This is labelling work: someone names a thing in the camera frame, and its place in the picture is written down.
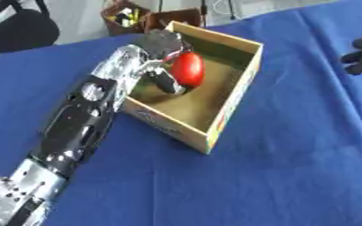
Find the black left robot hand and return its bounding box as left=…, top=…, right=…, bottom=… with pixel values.
left=132, top=28, right=195, bottom=96

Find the red toy fruit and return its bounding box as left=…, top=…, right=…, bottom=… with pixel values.
left=169, top=50, right=207, bottom=89

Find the brown cardboard box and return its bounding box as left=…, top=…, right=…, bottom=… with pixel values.
left=142, top=7, right=205, bottom=33

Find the brown box with small items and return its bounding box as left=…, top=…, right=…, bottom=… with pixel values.
left=99, top=0, right=152, bottom=37

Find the tan cardboard box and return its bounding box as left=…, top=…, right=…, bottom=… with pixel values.
left=120, top=20, right=267, bottom=155

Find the black tripod leg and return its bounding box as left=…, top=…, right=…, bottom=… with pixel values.
left=198, top=0, right=211, bottom=28

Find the black chair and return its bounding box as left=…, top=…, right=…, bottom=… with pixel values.
left=0, top=0, right=63, bottom=64

